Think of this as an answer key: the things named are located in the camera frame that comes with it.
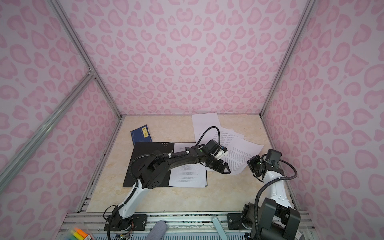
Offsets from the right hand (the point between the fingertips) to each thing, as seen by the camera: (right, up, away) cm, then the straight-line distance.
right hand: (248, 158), depth 84 cm
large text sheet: (-32, -11, +5) cm, 34 cm away
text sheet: (-1, +2, +13) cm, 14 cm away
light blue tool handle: (-17, -31, -17) cm, 39 cm away
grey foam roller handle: (-46, -30, -16) cm, 57 cm away
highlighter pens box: (-85, -32, -15) cm, 92 cm away
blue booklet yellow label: (-69, +13, +23) cm, 74 cm away
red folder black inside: (-68, +3, +19) cm, 71 cm away
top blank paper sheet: (-26, +21, +29) cm, 44 cm away
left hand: (-12, -7, +3) cm, 14 cm away
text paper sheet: (-8, +12, +23) cm, 27 cm away
